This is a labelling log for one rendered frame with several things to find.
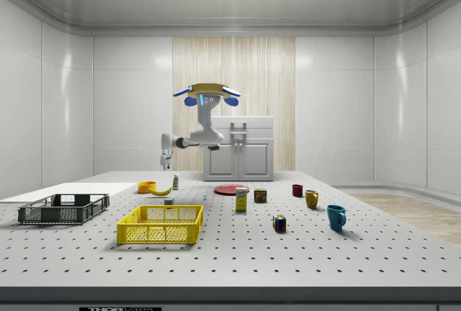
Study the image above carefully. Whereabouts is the blue mug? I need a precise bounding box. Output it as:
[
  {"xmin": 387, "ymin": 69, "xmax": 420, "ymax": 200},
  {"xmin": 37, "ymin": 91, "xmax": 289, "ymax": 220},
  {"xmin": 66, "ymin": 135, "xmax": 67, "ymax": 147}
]
[{"xmin": 326, "ymin": 204, "xmax": 348, "ymax": 233}]

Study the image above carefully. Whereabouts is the red plate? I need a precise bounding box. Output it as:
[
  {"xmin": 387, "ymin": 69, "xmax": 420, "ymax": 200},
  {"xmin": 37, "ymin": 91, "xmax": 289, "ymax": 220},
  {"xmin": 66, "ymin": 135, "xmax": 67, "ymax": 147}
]
[{"xmin": 213, "ymin": 184, "xmax": 251, "ymax": 197}]

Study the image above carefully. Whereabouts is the yellow basket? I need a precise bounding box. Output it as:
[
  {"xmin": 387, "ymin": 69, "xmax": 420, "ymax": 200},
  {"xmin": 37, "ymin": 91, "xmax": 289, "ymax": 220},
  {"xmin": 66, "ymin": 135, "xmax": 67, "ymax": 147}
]
[{"xmin": 115, "ymin": 204, "xmax": 205, "ymax": 245}]

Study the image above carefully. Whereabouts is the yellow bowl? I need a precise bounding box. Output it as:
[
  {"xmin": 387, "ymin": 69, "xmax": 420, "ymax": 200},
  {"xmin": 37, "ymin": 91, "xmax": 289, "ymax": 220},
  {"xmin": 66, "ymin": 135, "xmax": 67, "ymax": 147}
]
[{"xmin": 137, "ymin": 180, "xmax": 158, "ymax": 194}]

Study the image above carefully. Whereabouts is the yellow mug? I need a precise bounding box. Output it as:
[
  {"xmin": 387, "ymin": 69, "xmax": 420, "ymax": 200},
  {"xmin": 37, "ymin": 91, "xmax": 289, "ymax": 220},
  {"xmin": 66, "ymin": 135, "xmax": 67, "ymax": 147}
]
[{"xmin": 304, "ymin": 189, "xmax": 321, "ymax": 210}]

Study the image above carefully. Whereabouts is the yellow box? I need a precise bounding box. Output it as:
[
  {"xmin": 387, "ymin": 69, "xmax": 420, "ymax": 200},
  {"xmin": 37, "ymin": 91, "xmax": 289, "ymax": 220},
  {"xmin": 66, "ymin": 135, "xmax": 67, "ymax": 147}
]
[{"xmin": 235, "ymin": 186, "xmax": 250, "ymax": 212}]

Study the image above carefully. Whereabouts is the white cabinet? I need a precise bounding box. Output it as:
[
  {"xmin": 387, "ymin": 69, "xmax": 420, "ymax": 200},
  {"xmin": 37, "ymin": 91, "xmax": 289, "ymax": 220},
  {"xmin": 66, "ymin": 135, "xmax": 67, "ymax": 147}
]
[{"xmin": 202, "ymin": 115, "xmax": 275, "ymax": 183}]

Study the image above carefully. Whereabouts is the dark grey basket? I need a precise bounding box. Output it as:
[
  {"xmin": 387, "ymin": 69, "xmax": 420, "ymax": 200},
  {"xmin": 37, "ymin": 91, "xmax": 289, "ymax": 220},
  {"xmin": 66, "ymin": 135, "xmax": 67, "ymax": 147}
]
[{"xmin": 17, "ymin": 193, "xmax": 111, "ymax": 227}]

